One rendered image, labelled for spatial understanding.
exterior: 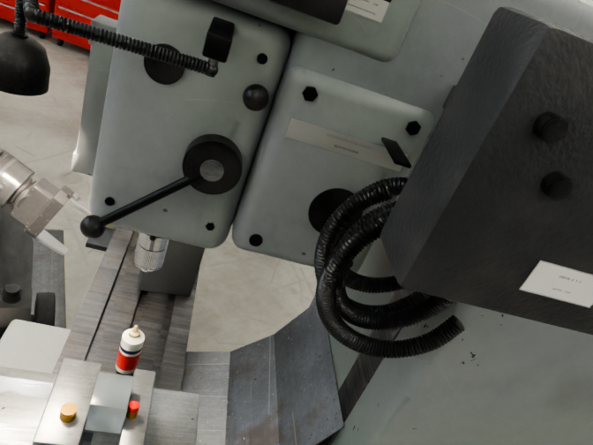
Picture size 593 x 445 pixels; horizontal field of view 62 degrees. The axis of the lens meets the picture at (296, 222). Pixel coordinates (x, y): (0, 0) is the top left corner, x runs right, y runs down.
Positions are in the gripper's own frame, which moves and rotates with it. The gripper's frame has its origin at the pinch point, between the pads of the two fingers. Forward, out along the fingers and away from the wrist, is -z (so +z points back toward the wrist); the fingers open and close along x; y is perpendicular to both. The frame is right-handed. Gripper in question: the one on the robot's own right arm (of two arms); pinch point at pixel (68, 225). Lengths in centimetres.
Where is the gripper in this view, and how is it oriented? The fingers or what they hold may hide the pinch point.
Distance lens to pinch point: 108.1
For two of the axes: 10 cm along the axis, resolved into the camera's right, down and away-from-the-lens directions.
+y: -0.9, -4.1, 9.1
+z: -7.0, -6.2, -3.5
